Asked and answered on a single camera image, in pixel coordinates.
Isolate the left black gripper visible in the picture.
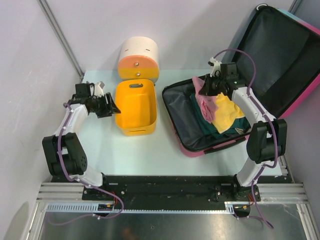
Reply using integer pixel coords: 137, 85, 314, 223
90, 92, 121, 119

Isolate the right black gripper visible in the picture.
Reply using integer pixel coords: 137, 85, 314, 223
199, 74, 226, 97

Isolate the pink cloth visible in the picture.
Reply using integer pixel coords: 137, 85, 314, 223
192, 76, 218, 124

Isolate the yellow plastic basket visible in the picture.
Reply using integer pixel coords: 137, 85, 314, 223
115, 79, 157, 137

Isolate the yellow cloth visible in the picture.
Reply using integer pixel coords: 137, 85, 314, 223
212, 93, 245, 134

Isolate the dark green cloth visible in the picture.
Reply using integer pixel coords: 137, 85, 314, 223
190, 93, 251, 139

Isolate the round pastel drawer cabinet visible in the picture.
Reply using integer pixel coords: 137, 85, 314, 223
117, 36, 160, 83

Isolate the pink and teal children's suitcase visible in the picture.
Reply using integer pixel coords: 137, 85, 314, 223
162, 5, 320, 157

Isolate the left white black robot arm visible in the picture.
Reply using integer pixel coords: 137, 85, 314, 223
42, 81, 121, 200

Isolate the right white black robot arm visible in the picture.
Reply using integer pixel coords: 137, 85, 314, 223
198, 59, 287, 201

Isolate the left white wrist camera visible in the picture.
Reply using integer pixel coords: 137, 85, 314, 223
92, 81, 105, 98

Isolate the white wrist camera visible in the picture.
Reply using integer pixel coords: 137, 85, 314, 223
208, 57, 222, 77
92, 81, 105, 98

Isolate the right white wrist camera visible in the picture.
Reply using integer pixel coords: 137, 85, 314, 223
208, 57, 222, 77

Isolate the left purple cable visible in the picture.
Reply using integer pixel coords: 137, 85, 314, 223
47, 102, 125, 227

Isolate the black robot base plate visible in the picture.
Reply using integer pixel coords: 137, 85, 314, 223
51, 174, 261, 206

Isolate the grey slotted cable duct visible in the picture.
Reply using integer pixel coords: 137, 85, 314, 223
46, 201, 236, 215

